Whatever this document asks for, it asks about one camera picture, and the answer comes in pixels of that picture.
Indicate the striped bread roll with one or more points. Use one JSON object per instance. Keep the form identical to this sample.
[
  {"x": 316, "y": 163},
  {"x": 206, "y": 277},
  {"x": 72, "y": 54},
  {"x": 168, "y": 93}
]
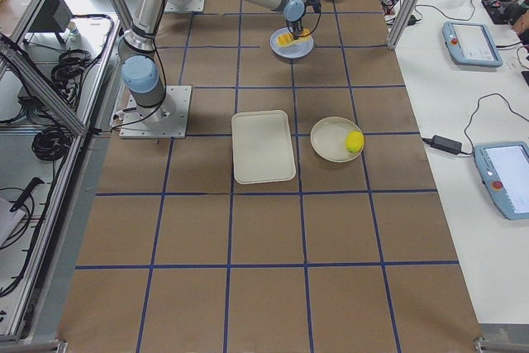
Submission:
[{"x": 286, "y": 40}]

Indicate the blue plate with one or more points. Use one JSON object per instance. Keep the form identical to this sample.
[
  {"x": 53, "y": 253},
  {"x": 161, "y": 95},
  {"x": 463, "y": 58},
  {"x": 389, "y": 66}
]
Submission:
[{"x": 292, "y": 52}]

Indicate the white plate with lemon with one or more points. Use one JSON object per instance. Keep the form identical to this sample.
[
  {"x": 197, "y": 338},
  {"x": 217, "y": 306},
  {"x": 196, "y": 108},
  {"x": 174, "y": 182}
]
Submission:
[{"x": 328, "y": 138}]

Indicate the white rectangular tray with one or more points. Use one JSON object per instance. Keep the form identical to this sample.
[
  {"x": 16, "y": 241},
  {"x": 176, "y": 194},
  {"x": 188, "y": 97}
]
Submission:
[{"x": 262, "y": 147}]

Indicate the yellow lemon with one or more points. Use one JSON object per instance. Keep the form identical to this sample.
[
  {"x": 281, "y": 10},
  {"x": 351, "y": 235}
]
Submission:
[{"x": 355, "y": 141}]

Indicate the blue teach pendant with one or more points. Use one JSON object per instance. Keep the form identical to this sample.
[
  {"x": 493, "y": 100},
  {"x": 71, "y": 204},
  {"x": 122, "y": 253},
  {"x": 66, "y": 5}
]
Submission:
[{"x": 471, "y": 44}]

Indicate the black power adapter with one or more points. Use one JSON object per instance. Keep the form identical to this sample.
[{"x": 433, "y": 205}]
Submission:
[{"x": 446, "y": 144}]

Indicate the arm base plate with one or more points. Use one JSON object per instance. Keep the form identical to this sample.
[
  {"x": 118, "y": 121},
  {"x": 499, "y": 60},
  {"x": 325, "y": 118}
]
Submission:
[
  {"x": 184, "y": 6},
  {"x": 170, "y": 120}
]

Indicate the aluminium frame post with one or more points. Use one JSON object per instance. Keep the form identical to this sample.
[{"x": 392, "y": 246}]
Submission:
[{"x": 409, "y": 1}]

